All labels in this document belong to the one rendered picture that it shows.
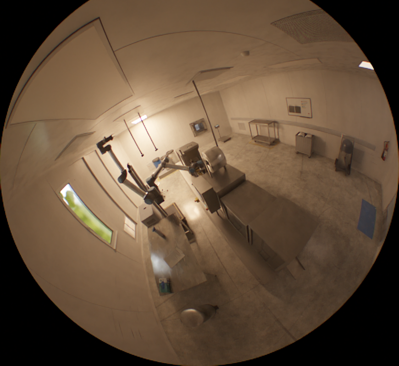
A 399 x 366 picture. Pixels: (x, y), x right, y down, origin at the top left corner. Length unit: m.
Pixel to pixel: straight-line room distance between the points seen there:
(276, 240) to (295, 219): 0.23
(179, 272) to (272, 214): 1.35
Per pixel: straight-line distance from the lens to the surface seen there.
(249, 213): 1.17
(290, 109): 4.62
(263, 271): 1.45
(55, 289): 1.89
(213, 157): 1.34
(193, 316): 1.78
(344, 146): 3.86
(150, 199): 2.03
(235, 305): 2.29
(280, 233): 0.99
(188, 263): 1.74
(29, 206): 1.99
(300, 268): 1.74
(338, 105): 4.20
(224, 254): 2.36
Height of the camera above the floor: 2.24
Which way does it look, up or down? 28 degrees down
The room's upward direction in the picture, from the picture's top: 23 degrees counter-clockwise
